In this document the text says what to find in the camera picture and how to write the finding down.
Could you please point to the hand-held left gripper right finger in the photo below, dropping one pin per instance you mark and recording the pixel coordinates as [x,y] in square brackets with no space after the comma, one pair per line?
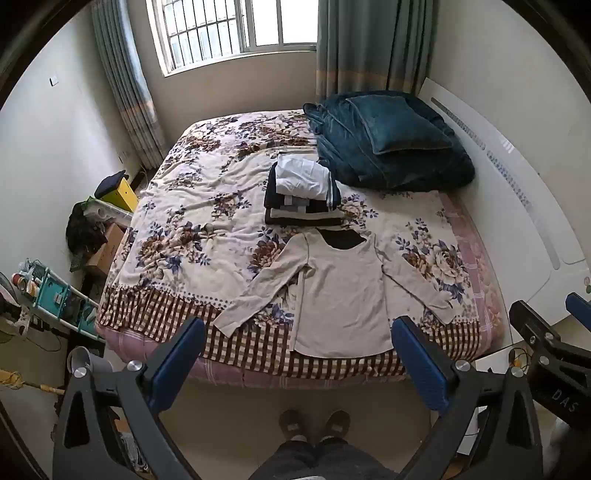
[422,369]

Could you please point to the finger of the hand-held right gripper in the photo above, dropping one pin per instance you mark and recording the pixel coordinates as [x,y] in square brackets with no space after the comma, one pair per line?
[579,307]
[531,323]

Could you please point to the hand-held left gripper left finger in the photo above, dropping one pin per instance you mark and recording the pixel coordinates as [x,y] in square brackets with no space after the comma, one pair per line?
[178,364]

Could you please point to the beige long-sleeve shirt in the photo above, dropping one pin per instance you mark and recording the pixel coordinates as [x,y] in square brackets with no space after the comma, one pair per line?
[337,295]

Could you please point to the dark clothes pile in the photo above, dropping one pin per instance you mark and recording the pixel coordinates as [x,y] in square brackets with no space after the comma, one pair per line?
[85,230]

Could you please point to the stack of folded clothes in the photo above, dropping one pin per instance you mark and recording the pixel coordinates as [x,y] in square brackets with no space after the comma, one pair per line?
[277,194]

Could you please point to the grey plastic tube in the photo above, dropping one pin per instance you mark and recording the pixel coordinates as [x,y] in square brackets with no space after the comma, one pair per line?
[97,362]

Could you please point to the brown slipper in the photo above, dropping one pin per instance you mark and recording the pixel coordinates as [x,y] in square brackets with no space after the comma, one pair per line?
[337,422]
[292,422]

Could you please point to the cardboard box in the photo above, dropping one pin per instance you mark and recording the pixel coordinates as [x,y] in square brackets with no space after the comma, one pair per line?
[108,251]

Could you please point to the teal storage cart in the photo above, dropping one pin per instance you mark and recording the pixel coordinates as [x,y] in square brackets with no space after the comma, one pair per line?
[60,297]

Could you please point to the person's dark trousers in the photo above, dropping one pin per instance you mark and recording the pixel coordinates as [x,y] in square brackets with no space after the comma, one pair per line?
[318,461]

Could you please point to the white headboard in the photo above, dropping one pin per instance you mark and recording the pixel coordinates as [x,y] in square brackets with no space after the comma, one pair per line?
[517,175]

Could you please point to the yellow stick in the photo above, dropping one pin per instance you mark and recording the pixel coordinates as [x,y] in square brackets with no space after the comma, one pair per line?
[32,384]

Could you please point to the floral patterned blanket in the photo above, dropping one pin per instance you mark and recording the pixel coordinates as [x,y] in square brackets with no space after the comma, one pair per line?
[203,198]

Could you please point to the yellow box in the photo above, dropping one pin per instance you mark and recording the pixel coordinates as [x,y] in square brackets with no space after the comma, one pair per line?
[122,196]

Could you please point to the beige black striped folded garment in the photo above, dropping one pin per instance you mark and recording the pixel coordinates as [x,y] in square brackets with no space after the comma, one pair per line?
[295,216]

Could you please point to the dark cap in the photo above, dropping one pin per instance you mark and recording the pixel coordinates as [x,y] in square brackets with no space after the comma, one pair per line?
[110,182]

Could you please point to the teal quilt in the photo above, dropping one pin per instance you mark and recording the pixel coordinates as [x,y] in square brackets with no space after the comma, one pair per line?
[406,166]

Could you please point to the white folded garment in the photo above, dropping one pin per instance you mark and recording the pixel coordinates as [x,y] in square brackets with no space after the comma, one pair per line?
[302,177]

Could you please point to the teal pillow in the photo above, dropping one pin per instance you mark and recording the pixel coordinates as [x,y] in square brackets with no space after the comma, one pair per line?
[397,122]

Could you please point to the grey-green curtain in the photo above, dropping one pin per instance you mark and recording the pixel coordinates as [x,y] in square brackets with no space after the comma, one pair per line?
[364,46]
[129,83]

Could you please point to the barred window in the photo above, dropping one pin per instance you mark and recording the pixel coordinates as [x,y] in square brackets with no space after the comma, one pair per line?
[217,32]

